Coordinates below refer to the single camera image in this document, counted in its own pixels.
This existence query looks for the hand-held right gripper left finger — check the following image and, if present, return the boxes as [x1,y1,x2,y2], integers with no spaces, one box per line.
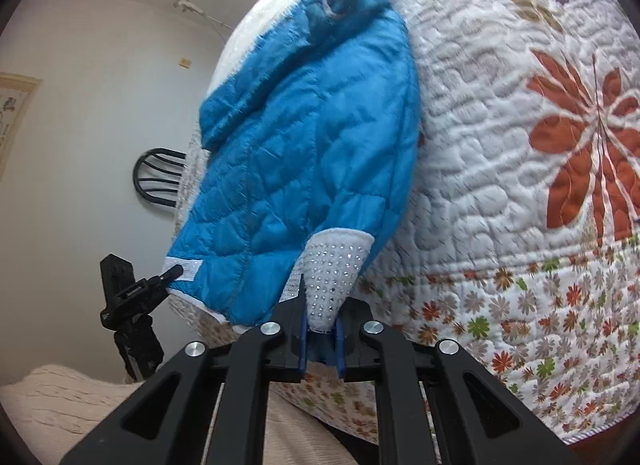
[60,275,308,465]

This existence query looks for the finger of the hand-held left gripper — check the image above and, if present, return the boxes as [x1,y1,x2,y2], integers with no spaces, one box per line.
[117,266,184,314]

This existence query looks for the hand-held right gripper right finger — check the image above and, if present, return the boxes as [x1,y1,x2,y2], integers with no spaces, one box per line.
[334,297,576,465]

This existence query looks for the blue puffer jacket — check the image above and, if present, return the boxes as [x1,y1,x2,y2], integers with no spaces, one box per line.
[165,0,423,366]

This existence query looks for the cream knitted sweater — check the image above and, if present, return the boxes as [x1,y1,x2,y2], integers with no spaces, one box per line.
[0,364,361,465]

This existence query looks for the floral quilted bed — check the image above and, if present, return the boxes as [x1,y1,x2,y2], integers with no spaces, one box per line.
[170,0,640,446]

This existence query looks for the framed wall picture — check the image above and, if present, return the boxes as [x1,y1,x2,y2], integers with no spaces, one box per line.
[0,72,43,180]

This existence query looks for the white wall device with cord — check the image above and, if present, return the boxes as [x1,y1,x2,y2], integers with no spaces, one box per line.
[173,0,236,33]

